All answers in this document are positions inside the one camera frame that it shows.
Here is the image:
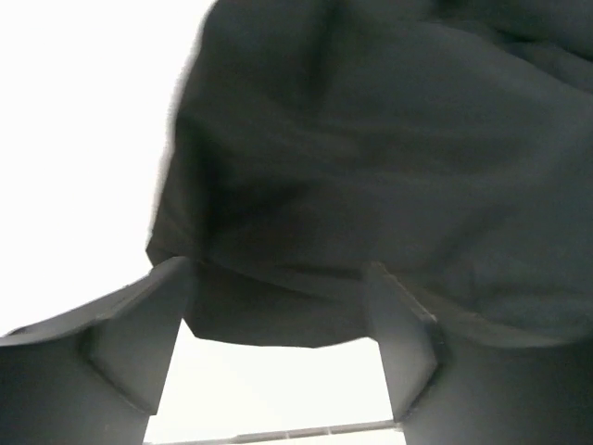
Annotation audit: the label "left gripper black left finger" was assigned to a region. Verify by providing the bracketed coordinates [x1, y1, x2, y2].
[1, 258, 193, 445]

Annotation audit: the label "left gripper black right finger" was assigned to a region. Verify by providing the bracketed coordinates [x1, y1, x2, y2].
[365, 262, 592, 444]

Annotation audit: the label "black trousers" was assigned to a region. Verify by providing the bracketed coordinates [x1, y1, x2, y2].
[147, 1, 592, 348]

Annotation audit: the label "aluminium front frame rail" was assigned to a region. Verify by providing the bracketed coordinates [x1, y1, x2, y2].
[203, 419, 402, 445]

